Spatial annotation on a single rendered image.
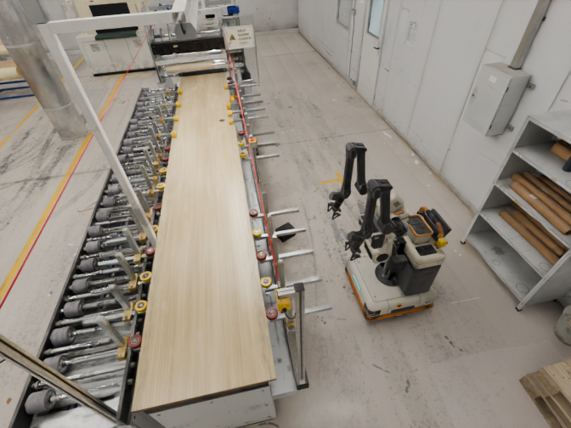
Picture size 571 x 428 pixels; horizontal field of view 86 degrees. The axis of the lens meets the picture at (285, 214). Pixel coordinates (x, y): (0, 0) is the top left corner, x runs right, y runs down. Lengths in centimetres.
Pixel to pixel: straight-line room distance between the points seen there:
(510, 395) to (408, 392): 78
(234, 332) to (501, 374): 225
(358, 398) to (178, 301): 161
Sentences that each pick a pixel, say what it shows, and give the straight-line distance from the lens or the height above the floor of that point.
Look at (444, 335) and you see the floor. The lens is 329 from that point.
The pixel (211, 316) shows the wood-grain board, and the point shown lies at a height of 90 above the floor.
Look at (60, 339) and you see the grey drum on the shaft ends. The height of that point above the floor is 83.
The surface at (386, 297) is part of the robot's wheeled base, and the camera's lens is 298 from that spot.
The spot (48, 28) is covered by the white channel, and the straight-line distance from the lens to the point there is 207.
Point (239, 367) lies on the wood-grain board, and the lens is 199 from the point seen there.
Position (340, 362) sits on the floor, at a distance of 295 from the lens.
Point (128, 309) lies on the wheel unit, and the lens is 248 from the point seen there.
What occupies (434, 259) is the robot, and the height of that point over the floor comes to 79.
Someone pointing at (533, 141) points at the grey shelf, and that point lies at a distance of 349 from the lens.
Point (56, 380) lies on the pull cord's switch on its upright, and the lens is 178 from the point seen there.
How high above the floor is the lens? 274
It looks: 43 degrees down
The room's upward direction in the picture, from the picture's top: 3 degrees counter-clockwise
